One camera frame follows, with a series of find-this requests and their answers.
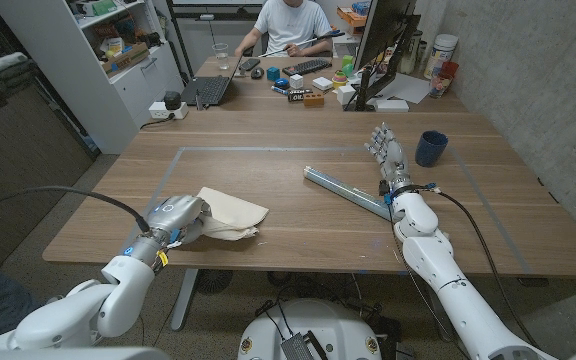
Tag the long grey stick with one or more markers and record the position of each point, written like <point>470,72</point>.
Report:
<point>313,40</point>

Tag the black power adapter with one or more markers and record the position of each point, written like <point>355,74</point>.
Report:
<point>172,100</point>

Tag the brown wooden block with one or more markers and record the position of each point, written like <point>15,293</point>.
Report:
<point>313,100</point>

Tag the black computer monitor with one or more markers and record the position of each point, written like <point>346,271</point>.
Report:
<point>383,30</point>

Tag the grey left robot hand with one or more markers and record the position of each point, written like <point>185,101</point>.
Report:
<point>178,215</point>

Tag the person in white t-shirt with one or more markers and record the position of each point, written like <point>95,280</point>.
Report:
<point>290,22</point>

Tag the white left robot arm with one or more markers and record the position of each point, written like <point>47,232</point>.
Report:
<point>118,295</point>

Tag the white power strip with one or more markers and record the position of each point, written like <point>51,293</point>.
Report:
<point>157,111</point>

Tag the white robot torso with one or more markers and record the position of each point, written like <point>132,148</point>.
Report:
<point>338,325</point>

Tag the large white cube box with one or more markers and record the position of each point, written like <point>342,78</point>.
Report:
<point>345,95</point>

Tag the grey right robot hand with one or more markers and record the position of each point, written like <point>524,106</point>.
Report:
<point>394,160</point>

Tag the dark blue mug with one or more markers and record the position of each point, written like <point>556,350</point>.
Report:
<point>429,152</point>

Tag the flat white rectangular box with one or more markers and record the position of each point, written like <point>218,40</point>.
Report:
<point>392,105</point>

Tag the cardboard box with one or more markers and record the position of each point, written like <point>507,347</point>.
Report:
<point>125,60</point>

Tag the beige cloth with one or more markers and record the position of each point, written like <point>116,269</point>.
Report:
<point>235,215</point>

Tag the white shelf cabinet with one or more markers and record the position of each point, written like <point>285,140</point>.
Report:
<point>83,100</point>

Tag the white paper sheet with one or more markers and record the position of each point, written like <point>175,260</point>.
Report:
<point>408,89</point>

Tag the blue cube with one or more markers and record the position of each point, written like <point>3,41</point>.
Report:
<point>273,74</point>

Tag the dark metal bottle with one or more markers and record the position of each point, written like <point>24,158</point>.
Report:
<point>410,55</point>

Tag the green cup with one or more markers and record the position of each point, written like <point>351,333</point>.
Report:
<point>348,65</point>

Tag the grey metal bar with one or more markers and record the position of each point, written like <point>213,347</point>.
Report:
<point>343,190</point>

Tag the clear drinking glass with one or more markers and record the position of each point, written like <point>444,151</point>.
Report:
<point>221,56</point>

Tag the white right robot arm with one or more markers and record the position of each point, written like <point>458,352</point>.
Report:
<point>438,260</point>

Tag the black smartphone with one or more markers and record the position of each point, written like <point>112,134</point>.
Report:
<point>250,64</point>

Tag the flat white square box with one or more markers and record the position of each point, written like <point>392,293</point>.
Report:
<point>322,83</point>

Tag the white canister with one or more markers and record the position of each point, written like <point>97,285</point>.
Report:
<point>440,52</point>

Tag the small white cube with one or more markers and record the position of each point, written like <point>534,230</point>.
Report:
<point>296,81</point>

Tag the white table leg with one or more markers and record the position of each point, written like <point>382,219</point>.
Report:
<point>184,300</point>

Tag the black keyboard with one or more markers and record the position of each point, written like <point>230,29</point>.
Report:
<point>308,66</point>

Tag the orange box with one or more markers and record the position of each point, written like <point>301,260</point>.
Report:
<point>353,16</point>

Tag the black laptop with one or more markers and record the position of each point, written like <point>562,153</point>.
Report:
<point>208,90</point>

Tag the red plastic cup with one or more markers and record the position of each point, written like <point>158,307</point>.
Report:
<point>440,82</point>

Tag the black block with white letters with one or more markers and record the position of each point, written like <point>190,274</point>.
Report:
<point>298,96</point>

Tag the dark computer mouse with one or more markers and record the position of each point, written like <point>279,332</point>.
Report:
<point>257,73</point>

